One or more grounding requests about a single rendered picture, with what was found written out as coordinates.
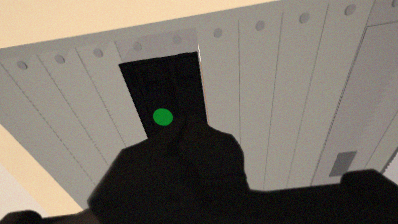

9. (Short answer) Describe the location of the grey rack frame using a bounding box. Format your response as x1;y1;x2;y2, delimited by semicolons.
0;0;398;210

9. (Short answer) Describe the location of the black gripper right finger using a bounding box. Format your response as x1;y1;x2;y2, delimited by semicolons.
179;109;250;189

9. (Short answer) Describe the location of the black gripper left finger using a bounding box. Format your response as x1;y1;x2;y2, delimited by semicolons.
109;110;189;168

